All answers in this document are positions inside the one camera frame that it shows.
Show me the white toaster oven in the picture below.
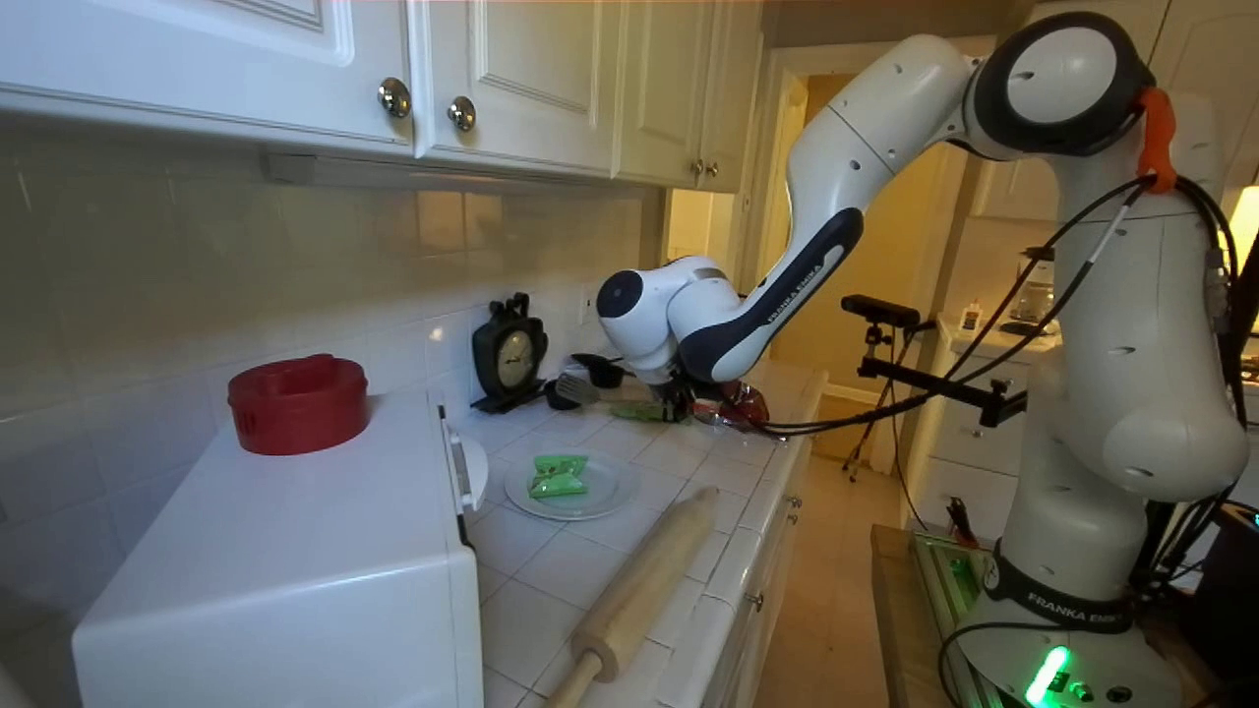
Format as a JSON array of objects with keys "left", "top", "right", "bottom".
[{"left": 71, "top": 389, "right": 491, "bottom": 708}]

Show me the wide white upper cabinet door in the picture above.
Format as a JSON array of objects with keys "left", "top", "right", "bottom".
[{"left": 0, "top": 0, "right": 424, "bottom": 161}]

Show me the large green packet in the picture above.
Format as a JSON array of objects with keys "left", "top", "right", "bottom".
[{"left": 608, "top": 389, "right": 690, "bottom": 428}]

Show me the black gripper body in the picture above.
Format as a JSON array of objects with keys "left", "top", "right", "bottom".
[{"left": 651, "top": 375, "right": 724, "bottom": 428}]

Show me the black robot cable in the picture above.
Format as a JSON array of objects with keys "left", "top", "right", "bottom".
[{"left": 764, "top": 167, "right": 1244, "bottom": 444}]

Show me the white background wall cabinet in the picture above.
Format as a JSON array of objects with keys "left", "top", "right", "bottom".
[{"left": 964, "top": 154, "right": 1071, "bottom": 228}]

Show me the white lower kitchen cabinet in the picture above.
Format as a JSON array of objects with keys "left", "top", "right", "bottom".
[{"left": 701, "top": 428, "right": 820, "bottom": 708}]

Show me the white background counter cabinet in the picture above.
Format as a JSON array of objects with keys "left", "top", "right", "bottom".
[{"left": 912, "top": 321, "right": 1054, "bottom": 533}]

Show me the orange cable clip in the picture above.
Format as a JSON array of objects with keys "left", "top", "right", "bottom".
[{"left": 1132, "top": 82, "right": 1185, "bottom": 200}]

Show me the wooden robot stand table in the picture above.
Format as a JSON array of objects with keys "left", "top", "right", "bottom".
[{"left": 871, "top": 519, "right": 1244, "bottom": 708}]

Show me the brass cabinet knob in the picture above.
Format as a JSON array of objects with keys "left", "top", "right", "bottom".
[
  {"left": 442, "top": 89, "right": 486, "bottom": 133},
  {"left": 374, "top": 74, "right": 419, "bottom": 122}
]

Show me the black measuring cup with handle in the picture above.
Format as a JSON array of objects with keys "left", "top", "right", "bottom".
[{"left": 566, "top": 348, "right": 629, "bottom": 393}]

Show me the red round container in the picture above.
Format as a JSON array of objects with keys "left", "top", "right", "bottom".
[{"left": 226, "top": 348, "right": 374, "bottom": 461}]

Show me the black camera on mount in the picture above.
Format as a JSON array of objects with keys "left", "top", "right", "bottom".
[{"left": 837, "top": 292, "right": 1026, "bottom": 482}]

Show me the round black measuring cup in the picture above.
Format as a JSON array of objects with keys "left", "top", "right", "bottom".
[{"left": 538, "top": 375, "right": 596, "bottom": 413}]

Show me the black table clock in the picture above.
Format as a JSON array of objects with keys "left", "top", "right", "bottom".
[{"left": 467, "top": 292, "right": 550, "bottom": 417}]

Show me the wooden rolling pin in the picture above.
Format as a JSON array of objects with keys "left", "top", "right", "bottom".
[{"left": 545, "top": 482, "right": 724, "bottom": 708}]

